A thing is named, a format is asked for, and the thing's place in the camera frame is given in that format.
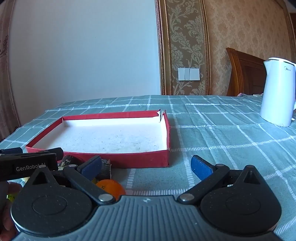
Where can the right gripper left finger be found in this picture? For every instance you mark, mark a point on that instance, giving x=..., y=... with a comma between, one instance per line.
x=81, y=178

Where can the gold ornate wall frame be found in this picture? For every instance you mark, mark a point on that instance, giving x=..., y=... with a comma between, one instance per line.
x=183, y=43

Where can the green plaid tablecloth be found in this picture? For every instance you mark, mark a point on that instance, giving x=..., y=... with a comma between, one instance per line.
x=219, y=129

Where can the dark sugarcane piece bitten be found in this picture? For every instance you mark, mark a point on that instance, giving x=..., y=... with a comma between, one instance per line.
x=68, y=160

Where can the person's left hand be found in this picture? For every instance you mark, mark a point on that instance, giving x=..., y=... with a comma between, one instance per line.
x=8, y=229

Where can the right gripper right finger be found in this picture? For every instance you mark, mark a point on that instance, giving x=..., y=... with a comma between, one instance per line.
x=211, y=176

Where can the wooden headboard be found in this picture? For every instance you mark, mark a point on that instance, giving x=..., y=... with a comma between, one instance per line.
x=248, y=74

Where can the white electric kettle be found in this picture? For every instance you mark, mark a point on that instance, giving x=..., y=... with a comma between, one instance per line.
x=278, y=100

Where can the red shallow cardboard tray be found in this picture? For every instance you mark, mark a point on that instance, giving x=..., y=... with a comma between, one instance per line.
x=133, y=139

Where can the patterned curtain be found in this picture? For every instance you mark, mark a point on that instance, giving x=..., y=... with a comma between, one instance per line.
x=9, y=116

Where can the white wall switch plate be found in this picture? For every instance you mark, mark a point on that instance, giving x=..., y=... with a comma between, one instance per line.
x=188, y=74

